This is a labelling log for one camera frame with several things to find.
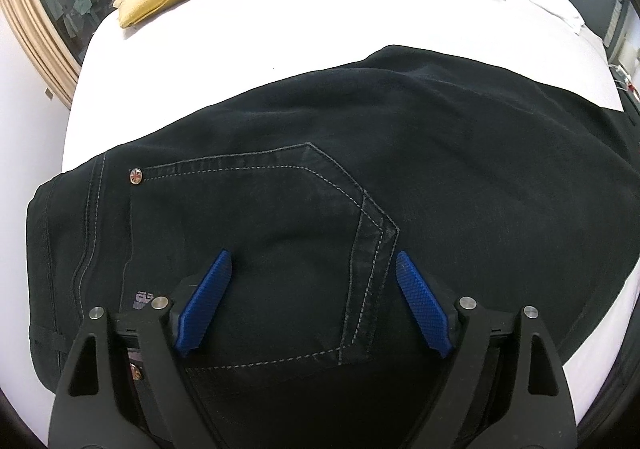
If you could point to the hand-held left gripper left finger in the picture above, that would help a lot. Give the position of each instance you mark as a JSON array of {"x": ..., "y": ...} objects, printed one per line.
[{"x": 205, "y": 299}]

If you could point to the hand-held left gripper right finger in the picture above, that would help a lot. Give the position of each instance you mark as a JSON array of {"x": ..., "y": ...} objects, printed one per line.
[{"x": 420, "y": 304}]

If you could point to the white bed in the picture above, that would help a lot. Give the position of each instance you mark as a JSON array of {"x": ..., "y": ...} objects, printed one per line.
[{"x": 300, "y": 19}]

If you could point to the beige curtain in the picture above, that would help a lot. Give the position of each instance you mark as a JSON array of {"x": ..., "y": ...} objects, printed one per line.
[{"x": 35, "y": 29}]

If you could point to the black pants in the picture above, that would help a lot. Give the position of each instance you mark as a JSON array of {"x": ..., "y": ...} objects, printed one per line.
[{"x": 300, "y": 129}]

